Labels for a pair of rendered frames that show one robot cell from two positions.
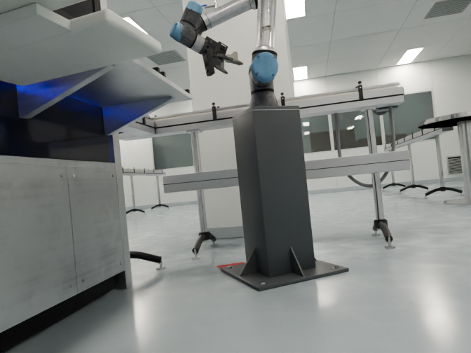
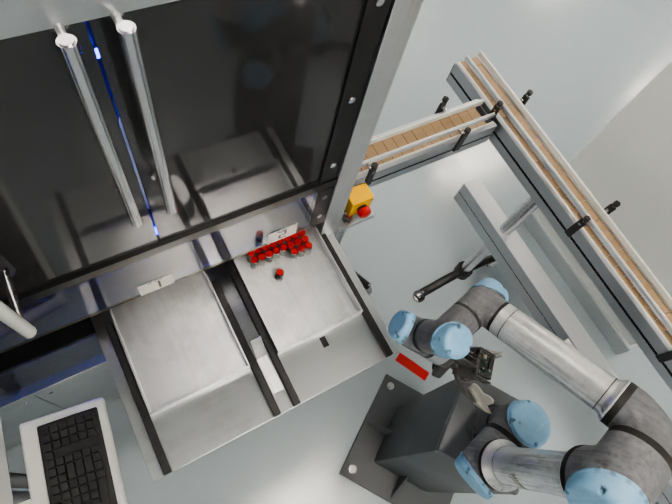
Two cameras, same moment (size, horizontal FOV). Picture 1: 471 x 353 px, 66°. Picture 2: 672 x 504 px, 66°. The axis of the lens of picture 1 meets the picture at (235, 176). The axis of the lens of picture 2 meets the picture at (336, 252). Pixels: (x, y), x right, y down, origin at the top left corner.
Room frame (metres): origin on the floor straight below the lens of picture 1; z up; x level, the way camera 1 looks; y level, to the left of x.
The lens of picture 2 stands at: (1.15, 0.17, 2.25)
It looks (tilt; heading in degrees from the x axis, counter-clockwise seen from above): 64 degrees down; 30
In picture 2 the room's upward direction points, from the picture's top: 22 degrees clockwise
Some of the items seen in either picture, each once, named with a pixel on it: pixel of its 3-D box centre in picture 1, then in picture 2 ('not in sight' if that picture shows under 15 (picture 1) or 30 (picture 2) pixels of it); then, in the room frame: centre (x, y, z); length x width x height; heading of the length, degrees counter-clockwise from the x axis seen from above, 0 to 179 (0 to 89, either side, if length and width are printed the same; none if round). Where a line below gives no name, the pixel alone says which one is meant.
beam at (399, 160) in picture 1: (278, 173); (580, 355); (2.39, -0.29, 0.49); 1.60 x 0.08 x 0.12; 78
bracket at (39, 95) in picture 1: (66, 90); not in sight; (1.15, 0.51, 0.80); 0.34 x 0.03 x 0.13; 78
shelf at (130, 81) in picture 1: (104, 87); (247, 329); (1.39, 0.47, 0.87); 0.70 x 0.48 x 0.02; 168
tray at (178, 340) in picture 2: not in sight; (176, 330); (1.24, 0.57, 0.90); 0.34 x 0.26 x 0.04; 78
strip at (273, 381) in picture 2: not in sight; (267, 364); (1.37, 0.36, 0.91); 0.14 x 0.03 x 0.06; 79
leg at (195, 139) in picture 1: (199, 185); (495, 239); (2.50, 0.25, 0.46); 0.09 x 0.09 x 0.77; 78
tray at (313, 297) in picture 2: not in sight; (293, 279); (1.58, 0.50, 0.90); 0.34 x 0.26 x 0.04; 78
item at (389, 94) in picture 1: (249, 111); (633, 281); (2.42, -0.14, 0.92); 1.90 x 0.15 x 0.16; 78
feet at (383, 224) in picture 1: (381, 230); not in sight; (2.27, -0.87, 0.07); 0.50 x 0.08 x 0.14; 168
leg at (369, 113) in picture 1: (374, 168); not in sight; (2.27, -0.87, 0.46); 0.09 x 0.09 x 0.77; 78
